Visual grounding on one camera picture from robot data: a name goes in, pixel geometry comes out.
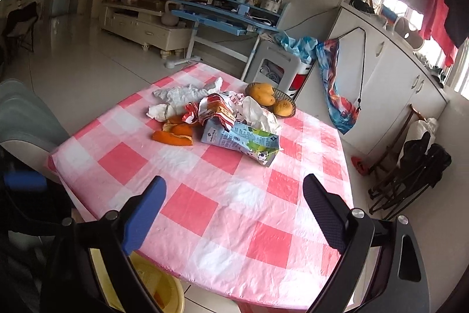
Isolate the long orange peel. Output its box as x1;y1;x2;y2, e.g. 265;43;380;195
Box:
151;131;193;146

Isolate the blue green milk carton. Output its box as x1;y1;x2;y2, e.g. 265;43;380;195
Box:
201;118;281;167

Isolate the orange peel piece curled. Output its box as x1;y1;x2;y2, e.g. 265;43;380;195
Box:
162;115;193;137

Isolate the white plastic bag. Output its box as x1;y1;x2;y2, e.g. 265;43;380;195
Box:
235;96;281;135

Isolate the white paper napkin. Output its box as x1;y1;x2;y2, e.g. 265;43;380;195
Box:
146;77;222;122

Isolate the red orange snack bag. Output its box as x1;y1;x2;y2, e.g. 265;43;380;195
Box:
182;93;236;131

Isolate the yellow trash bin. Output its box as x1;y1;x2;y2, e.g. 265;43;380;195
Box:
90;249;184;313

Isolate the grey green chair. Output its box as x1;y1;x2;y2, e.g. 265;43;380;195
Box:
1;79;70;184

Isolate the red floor object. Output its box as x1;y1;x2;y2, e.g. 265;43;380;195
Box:
351;156;370;176

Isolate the wooden chair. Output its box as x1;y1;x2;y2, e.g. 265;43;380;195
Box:
366;103;427;180

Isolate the pink checkered tablecloth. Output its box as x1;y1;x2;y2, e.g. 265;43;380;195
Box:
46;62;355;312

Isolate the black folded chair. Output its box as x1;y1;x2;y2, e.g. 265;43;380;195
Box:
368;132;451;220

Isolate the colourful hanging bag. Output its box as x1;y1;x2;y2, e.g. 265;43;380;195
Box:
315;38;363;135

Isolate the yellow mango right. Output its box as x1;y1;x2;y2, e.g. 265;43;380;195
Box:
273;99;294;118

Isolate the yellow mango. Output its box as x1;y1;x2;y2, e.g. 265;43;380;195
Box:
245;83;274;97
250;91;276;106
273;99;294;118

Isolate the white sack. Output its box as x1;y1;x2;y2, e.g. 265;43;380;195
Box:
397;118;439;168

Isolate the yellow mango front left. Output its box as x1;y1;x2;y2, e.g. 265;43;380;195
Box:
250;91;276;106

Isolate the yellow mango rear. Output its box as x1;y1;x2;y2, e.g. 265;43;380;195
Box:
245;83;274;97

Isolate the white plastic stool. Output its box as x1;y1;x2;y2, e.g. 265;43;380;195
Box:
244;40;312;99

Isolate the blue crumpled cloth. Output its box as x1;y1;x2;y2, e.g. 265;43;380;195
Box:
273;31;319;65

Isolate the cream tv stand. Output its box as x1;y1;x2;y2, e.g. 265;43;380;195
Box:
98;2;192;58

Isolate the beige kettlebell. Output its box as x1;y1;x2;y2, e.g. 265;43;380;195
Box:
161;0;179;27

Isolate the hanging red garment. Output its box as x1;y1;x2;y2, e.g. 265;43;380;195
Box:
420;0;458;67

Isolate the blue study desk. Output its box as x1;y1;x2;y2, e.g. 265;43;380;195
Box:
172;0;290;79

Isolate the pen holder cup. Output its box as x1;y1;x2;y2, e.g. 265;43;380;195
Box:
261;0;283;13

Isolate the dark wire fruit basket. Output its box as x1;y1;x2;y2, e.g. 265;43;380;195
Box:
267;89;296;118

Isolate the white wall cabinet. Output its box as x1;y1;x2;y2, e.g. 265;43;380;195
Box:
294;2;450;160

